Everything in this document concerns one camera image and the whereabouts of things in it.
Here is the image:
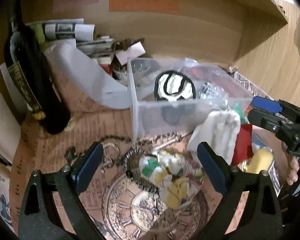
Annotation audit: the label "yellow green sponge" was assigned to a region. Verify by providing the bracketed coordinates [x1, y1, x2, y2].
[237, 147, 274, 174]

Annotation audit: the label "white cloth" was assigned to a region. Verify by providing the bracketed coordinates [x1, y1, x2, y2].
[187, 110, 241, 165]

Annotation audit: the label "black white braided hair tie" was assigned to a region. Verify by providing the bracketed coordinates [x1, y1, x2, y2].
[123, 147, 158, 193]

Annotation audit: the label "black and white fabric cap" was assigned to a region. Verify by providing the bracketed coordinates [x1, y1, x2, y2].
[154, 70, 197, 102]

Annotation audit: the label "person's right hand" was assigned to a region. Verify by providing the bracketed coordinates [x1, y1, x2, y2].
[281, 142, 300, 186]

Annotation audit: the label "green cloth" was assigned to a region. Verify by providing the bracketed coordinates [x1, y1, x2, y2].
[233, 103, 249, 124]

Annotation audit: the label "red cloth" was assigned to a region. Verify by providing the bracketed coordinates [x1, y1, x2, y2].
[231, 124, 253, 165]

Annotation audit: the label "vintage clock print mat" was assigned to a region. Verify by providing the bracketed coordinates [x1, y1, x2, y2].
[8, 74, 281, 240]

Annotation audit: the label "clear plastic storage box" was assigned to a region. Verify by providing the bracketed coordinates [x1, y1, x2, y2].
[127, 57, 253, 140]

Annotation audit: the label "small white box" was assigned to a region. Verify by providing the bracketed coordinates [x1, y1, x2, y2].
[115, 42, 146, 65]

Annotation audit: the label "dark wine bottle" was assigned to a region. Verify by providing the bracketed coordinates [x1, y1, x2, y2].
[4, 0, 70, 135]

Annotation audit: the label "stack of magazines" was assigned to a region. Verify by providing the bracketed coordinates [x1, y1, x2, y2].
[76, 37, 115, 57]

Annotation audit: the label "orange sticky note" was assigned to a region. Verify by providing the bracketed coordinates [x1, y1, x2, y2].
[109, 0, 180, 15]

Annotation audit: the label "rolled newspaper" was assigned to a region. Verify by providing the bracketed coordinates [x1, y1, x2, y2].
[27, 18, 96, 42]

